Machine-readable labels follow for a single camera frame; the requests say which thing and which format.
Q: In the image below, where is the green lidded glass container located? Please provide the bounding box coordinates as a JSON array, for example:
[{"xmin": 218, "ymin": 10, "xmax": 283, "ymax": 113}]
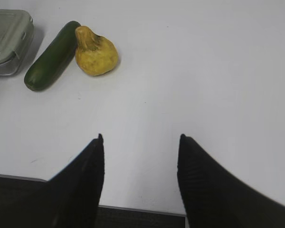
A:
[{"xmin": 0, "ymin": 9, "xmax": 34, "ymax": 76}]

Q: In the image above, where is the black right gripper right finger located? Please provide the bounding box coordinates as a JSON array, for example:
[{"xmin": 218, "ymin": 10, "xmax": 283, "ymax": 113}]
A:
[{"xmin": 177, "ymin": 134, "xmax": 285, "ymax": 228}]

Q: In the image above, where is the yellow gourd squash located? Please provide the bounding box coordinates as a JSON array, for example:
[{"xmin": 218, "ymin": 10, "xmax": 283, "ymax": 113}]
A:
[{"xmin": 75, "ymin": 26, "xmax": 119, "ymax": 76}]

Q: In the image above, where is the green cucumber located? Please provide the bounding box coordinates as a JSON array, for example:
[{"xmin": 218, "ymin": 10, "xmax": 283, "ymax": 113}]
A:
[{"xmin": 24, "ymin": 21, "xmax": 80, "ymax": 92}]

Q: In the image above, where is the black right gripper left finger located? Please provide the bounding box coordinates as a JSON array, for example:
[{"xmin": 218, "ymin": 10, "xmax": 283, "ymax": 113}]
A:
[{"xmin": 0, "ymin": 134, "xmax": 105, "ymax": 228}]

